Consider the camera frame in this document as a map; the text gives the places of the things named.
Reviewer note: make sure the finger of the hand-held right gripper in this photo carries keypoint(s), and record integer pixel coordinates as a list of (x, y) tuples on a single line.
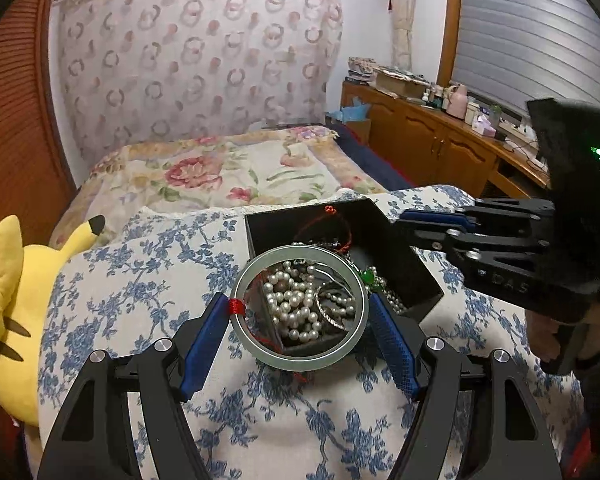
[(505, 275), (430, 216)]

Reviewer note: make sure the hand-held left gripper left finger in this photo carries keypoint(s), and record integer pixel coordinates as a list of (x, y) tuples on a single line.
[(205, 345)]

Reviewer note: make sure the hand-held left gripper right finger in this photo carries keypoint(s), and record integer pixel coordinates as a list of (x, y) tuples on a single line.
[(392, 342)]

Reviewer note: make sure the black box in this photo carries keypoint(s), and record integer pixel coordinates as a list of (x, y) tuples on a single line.
[(402, 255)]

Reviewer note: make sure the green pendant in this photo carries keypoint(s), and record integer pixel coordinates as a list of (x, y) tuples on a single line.
[(366, 276)]

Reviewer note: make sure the pale green jade bangle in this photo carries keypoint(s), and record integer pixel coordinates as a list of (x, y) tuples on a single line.
[(300, 361)]

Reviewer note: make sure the person's right hand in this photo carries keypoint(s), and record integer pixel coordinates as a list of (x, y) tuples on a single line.
[(540, 335)]

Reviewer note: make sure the navy blanket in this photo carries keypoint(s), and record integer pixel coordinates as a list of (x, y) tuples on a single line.
[(375, 160)]

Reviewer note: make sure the wooden cabinet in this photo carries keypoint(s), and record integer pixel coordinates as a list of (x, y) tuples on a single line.
[(430, 135)]

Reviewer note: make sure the pink jug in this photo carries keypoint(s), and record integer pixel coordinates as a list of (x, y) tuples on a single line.
[(457, 102)]

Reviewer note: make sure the blue floral quilt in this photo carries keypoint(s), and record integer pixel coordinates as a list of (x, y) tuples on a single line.
[(290, 430)]

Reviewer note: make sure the cardboard box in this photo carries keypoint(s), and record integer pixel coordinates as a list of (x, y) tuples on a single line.
[(400, 85)]

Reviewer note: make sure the grey window blinds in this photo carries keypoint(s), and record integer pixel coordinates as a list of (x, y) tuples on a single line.
[(530, 25)]

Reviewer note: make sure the pink floral blanket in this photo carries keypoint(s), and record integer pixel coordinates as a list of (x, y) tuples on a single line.
[(205, 175)]

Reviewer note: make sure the yellow plush toy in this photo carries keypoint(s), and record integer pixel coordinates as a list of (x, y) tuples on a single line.
[(25, 310)]

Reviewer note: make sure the beige curtain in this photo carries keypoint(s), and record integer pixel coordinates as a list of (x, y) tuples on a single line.
[(401, 15)]

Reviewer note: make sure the circle patterned curtain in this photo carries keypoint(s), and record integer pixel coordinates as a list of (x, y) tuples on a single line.
[(195, 55)]

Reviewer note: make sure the orange ribbed wardrobe door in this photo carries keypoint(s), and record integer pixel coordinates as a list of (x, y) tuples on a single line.
[(15, 125)]

